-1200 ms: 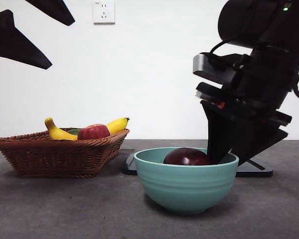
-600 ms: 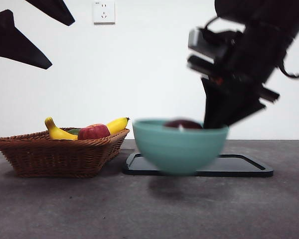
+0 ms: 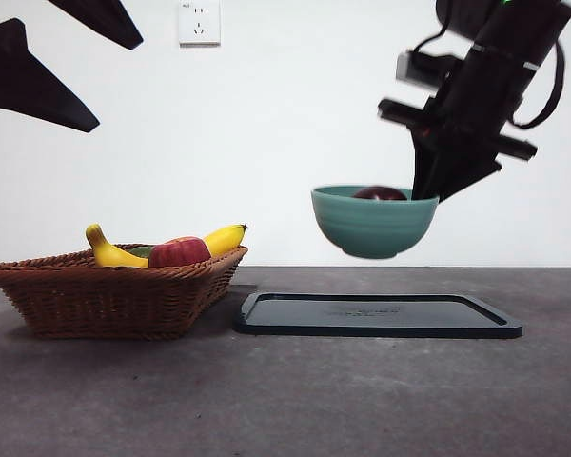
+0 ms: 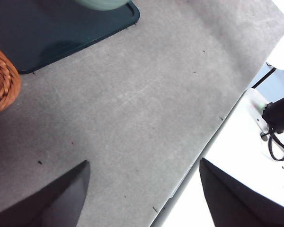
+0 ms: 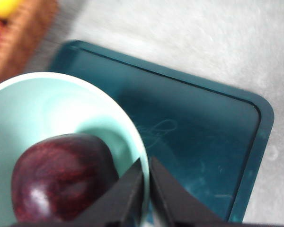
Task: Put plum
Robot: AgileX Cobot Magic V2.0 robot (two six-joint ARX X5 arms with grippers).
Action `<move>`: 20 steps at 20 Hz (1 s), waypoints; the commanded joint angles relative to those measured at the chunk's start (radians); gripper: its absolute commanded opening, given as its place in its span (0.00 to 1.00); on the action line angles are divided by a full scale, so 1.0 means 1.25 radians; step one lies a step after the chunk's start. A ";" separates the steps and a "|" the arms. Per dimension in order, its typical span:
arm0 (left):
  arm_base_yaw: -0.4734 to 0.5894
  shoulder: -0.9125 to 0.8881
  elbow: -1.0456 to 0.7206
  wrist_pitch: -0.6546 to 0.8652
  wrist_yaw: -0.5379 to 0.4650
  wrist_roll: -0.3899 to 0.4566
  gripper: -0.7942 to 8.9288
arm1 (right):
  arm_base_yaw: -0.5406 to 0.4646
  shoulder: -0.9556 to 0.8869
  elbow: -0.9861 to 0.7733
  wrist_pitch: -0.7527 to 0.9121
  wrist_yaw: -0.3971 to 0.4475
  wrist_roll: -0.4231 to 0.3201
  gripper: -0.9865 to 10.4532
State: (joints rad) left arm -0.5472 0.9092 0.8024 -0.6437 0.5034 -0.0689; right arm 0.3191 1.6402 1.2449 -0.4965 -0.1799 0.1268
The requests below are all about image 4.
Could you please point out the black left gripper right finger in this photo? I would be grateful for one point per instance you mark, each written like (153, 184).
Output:
(239, 205)

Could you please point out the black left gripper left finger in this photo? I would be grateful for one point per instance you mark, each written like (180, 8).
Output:
(42, 205)

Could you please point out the teal ceramic bowl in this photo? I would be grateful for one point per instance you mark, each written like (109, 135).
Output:
(101, 4)

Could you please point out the brown wicker basket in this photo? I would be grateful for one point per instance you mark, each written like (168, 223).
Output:
(2, 82)

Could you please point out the dark rectangular tray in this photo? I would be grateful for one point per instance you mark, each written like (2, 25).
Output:
(49, 30)

